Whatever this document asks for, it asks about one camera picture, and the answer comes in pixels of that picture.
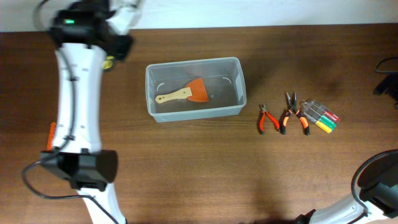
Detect green screwdriver upper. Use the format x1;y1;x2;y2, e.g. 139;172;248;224
310;105;336;129

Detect clear screwdriver set case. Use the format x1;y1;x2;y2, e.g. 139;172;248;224
300;100;341;133

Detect clear plastic container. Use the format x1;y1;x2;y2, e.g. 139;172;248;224
146;57;247;123

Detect red screwdriver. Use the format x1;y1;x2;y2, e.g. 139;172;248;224
313;101;340;123

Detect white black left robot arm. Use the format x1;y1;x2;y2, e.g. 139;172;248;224
39;1;141;223

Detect orange scraper wooden handle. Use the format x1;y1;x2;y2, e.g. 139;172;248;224
155;78;209;104

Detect orange toothed bar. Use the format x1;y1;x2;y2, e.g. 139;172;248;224
46;122;57;151

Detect yellow screwdriver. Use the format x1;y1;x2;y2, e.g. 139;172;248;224
304;113;332;133

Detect metal file black yellow handle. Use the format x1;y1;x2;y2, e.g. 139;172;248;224
103;55;116;72

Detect green screwdriver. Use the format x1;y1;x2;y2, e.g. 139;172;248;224
310;105;336;129
309;108;336;130

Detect small red handled pliers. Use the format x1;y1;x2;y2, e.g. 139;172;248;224
258;103;281;135

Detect green screwdriver lower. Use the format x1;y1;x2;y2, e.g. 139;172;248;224
309;108;336;130

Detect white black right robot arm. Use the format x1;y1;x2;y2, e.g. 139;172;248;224
294;149;397;224

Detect orange black needle nose pliers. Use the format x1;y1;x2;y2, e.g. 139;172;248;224
279;92;310;136

